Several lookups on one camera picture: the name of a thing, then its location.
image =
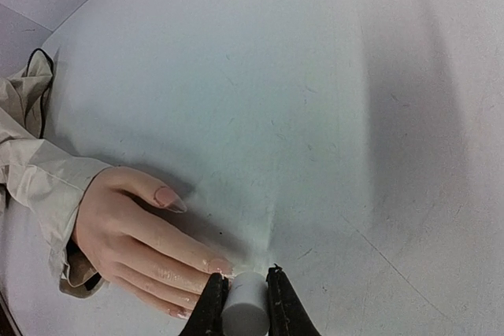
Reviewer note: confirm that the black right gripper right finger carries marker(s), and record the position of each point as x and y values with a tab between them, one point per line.
287	315

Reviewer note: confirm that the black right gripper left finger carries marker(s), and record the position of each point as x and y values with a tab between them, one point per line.
206	318

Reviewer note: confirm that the white nail polish cap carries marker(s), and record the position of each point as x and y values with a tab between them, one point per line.
245	312

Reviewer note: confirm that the mannequin hand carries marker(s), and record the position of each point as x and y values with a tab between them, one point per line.
141	252

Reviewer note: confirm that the beige zip jacket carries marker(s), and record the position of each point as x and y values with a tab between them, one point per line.
43	178

